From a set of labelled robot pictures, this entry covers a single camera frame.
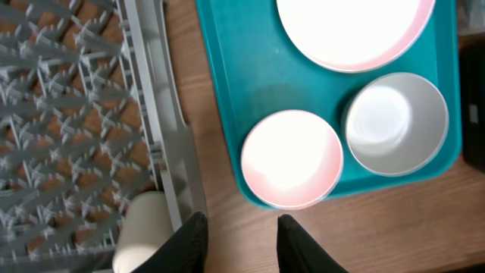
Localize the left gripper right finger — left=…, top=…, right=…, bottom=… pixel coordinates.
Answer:
left=277, top=215, right=347, bottom=273

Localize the grey dish rack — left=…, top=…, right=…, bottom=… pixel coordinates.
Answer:
left=1, top=0, right=207, bottom=272

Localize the white cup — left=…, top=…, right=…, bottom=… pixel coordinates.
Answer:
left=112, top=191, right=174, bottom=273

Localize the black tray bin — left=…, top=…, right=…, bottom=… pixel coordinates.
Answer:
left=459, top=42, right=484, bottom=173

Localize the grey bowl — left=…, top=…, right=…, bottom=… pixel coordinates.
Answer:
left=341, top=72, right=450, bottom=177

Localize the large white plate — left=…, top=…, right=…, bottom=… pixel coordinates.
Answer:
left=276, top=0, right=436, bottom=73

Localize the teal serving tray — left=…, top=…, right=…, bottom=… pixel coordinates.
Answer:
left=197, top=0, right=462, bottom=206

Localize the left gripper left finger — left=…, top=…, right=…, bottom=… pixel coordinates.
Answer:
left=133, top=212, right=208, bottom=273

